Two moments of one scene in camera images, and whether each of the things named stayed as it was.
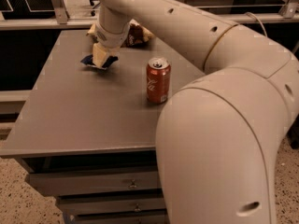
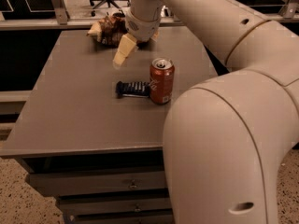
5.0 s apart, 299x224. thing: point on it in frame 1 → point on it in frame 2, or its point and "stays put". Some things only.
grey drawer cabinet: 87,136 stays put
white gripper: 109,38 → 144,29
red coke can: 158,80 stays put
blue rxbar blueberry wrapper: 89,62 → 140,90
